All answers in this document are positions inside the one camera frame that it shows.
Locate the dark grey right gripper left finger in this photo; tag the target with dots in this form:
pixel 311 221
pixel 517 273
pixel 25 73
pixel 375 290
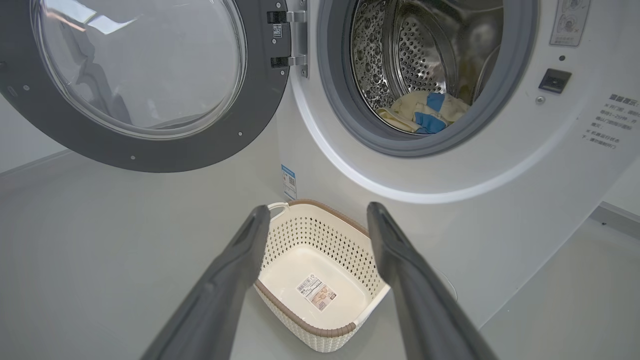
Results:
pixel 220 305

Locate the basket product label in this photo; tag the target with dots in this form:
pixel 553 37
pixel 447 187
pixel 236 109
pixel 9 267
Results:
pixel 316 292

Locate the grey warning sticker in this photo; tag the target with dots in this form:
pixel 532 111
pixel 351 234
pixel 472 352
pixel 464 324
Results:
pixel 570 22

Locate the printed text sticker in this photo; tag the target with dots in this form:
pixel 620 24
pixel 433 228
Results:
pixel 612 122

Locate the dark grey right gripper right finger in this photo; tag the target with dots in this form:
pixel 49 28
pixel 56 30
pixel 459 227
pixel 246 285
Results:
pixel 425 310

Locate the blue energy label sticker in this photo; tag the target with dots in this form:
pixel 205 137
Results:
pixel 288 182

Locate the small QR code sticker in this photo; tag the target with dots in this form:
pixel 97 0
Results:
pixel 277 31

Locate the white front-load washing machine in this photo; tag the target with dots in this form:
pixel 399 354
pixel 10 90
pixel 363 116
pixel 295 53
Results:
pixel 500 225

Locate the metal door hinge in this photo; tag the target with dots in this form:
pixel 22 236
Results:
pixel 299 40

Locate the black door latch socket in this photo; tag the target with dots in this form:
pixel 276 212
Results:
pixel 555 81

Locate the grey rubber door gasket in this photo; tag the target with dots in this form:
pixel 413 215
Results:
pixel 335 75

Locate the dark round glass washer door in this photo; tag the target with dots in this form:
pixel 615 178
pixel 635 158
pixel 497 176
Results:
pixel 250 120

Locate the steel washer drum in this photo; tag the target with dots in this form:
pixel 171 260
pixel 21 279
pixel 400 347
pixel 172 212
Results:
pixel 415 55

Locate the cream perforated laundry basket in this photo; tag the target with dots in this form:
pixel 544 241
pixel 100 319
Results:
pixel 310 260

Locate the yellow garment with blue patches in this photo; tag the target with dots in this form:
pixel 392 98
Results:
pixel 400 120
pixel 450 107

